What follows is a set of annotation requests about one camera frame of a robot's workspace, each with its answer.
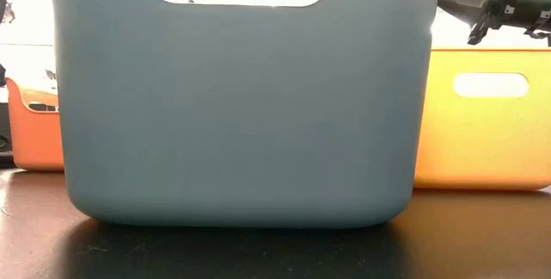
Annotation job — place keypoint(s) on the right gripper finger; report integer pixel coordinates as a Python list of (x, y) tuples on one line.
[(538, 30), (478, 32)]

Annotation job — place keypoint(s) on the yellow plastic bin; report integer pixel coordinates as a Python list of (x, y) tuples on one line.
[(482, 141)]

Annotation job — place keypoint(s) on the blue-grey plastic bin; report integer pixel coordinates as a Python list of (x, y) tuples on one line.
[(241, 119)]

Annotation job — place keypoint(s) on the orange plastic bin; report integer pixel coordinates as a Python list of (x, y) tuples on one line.
[(36, 141)]

